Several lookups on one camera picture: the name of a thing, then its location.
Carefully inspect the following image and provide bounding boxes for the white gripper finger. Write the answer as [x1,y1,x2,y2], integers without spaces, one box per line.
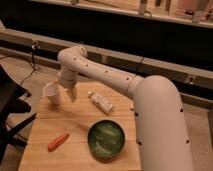
[67,88,77,102]

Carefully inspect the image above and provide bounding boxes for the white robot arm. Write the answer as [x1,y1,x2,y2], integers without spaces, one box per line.
[58,46,194,171]

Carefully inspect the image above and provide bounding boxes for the green ceramic bowl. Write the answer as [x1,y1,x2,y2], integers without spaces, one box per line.
[87,120,125,159]

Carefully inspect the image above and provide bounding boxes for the white tube bottle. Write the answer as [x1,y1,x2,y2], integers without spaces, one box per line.
[88,91,113,114]

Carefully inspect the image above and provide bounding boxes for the orange carrot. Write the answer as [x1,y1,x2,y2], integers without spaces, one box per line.
[47,133,69,152]

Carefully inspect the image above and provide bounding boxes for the black chair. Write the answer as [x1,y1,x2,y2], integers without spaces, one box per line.
[0,65,36,163]

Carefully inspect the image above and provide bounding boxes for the black floor cable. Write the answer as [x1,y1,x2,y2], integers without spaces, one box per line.
[0,44,42,88]

